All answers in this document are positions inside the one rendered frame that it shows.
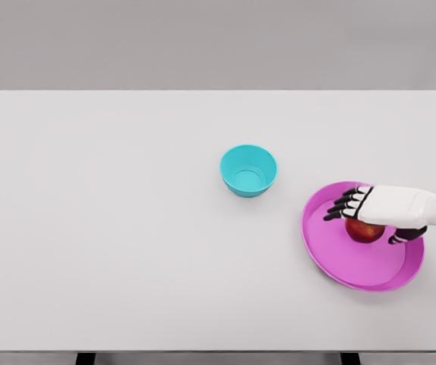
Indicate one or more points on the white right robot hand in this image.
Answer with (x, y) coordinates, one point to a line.
(389, 205)

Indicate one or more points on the red apple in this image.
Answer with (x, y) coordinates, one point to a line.
(365, 230)

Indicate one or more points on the pink plate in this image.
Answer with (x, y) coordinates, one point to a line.
(358, 262)

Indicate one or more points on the blue bowl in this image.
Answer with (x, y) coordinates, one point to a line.
(248, 171)

